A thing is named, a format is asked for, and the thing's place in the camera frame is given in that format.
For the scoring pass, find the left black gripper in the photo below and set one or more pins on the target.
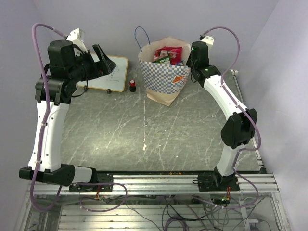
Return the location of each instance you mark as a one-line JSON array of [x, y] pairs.
[[106, 65]]

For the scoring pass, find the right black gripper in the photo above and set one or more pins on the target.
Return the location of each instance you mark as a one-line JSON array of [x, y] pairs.
[[188, 63]]

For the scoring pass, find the red pink snack packet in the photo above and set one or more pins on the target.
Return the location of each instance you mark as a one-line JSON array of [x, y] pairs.
[[175, 54]]

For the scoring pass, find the blue checkered paper bag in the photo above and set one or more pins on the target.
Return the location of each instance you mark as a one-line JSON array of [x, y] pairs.
[[163, 81]]

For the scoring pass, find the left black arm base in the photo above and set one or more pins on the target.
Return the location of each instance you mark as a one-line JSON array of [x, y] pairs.
[[102, 183]]

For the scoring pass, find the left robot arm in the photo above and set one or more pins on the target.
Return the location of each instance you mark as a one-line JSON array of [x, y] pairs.
[[67, 66]]

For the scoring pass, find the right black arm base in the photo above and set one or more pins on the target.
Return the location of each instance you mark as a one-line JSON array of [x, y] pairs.
[[214, 181]]

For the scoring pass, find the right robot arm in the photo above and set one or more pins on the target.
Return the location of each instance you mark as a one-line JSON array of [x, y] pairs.
[[238, 129]]

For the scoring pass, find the small yellow-framed whiteboard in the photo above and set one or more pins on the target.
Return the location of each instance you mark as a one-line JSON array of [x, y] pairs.
[[116, 80]]

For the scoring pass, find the green snack packet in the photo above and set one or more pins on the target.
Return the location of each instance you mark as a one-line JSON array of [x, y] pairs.
[[163, 60]]

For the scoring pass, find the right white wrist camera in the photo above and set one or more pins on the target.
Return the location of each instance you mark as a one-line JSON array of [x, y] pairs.
[[208, 39]]

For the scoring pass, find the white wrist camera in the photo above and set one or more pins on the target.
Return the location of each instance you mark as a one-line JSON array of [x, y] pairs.
[[208, 39], [77, 37]]

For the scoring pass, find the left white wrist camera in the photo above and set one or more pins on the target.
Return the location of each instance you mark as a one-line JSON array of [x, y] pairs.
[[77, 37]]

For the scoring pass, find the aluminium rail frame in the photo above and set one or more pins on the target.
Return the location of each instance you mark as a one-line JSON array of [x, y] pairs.
[[163, 201]]

